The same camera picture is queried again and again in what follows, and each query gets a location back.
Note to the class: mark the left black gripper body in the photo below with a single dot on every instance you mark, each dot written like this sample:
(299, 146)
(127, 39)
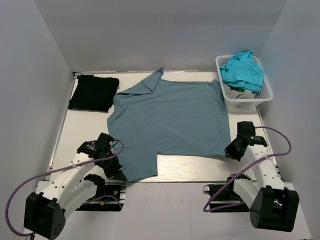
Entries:
(111, 166)

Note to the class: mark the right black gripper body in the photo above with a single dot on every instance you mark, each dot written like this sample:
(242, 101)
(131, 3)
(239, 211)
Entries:
(233, 150)

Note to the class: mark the grey-blue t-shirt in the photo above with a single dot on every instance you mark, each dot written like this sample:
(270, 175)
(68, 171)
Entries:
(161, 117)

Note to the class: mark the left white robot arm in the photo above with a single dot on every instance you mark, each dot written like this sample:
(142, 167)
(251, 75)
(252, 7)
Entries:
(81, 183)

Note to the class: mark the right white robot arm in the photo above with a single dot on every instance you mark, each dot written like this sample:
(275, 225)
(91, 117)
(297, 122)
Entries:
(272, 206)

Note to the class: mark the grey t-shirt in basket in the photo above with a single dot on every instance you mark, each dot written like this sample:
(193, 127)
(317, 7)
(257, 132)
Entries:
(232, 94)

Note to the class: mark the white plastic laundry basket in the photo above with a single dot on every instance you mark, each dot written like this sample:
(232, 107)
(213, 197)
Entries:
(264, 95)

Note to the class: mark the green item in basket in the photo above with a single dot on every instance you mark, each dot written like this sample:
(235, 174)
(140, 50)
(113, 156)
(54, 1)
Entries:
(238, 89)

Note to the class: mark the folded black t-shirt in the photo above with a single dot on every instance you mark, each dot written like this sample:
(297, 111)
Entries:
(94, 93)

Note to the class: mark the turquoise t-shirt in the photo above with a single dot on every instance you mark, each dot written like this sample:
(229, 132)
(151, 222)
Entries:
(242, 72)

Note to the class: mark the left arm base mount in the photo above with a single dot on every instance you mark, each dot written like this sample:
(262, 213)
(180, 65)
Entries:
(111, 198)

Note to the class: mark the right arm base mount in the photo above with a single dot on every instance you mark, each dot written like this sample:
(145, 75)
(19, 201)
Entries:
(226, 201)

